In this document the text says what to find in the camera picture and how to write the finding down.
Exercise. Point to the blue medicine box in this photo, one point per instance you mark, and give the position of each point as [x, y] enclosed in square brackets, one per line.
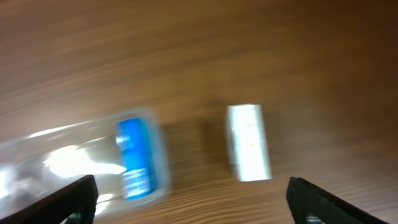
[139, 178]

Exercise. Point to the white medicine box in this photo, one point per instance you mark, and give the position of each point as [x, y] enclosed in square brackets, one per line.
[247, 143]

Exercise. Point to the clear plastic container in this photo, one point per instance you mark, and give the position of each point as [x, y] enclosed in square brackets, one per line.
[39, 164]

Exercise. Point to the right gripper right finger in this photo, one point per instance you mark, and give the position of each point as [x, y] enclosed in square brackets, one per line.
[309, 203]

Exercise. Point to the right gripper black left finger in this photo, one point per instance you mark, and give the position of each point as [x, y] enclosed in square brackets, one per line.
[75, 203]

